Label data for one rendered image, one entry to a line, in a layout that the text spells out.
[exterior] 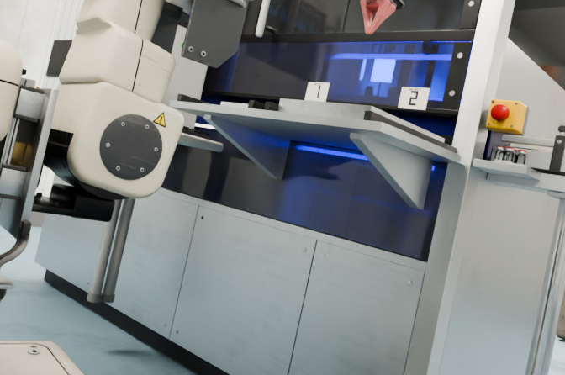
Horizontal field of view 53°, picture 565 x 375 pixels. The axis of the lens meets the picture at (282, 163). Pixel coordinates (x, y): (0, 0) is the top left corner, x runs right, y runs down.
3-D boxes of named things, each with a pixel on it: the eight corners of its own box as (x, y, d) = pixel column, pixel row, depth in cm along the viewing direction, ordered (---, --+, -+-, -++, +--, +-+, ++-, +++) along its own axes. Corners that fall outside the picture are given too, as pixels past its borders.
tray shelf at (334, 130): (280, 140, 195) (282, 134, 195) (477, 170, 148) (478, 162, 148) (168, 107, 159) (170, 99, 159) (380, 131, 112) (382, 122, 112)
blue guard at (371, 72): (83, 81, 276) (92, 44, 277) (459, 110, 146) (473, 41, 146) (82, 80, 276) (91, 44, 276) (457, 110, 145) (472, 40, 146)
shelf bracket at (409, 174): (413, 208, 149) (423, 159, 149) (423, 209, 147) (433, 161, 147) (337, 190, 124) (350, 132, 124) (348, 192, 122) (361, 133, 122)
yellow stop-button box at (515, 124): (495, 133, 145) (501, 105, 145) (524, 136, 140) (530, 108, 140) (483, 126, 139) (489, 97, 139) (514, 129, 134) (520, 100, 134)
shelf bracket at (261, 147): (275, 178, 182) (283, 139, 183) (282, 179, 180) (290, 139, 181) (193, 160, 157) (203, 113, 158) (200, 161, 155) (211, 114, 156)
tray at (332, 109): (357, 140, 160) (360, 129, 160) (441, 152, 142) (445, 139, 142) (277, 113, 135) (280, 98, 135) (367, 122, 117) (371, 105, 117)
